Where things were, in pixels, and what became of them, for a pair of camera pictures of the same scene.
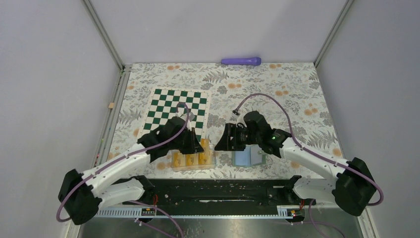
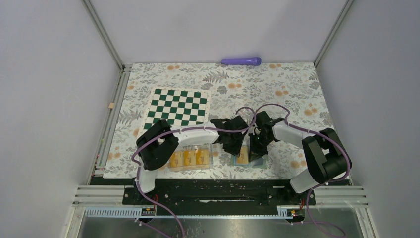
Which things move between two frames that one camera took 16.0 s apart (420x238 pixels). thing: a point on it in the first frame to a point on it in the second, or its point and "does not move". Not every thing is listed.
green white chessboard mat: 166,102 does not move
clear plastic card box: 203,160 does not move
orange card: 203,157 to 243,156
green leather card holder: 251,156 does not move
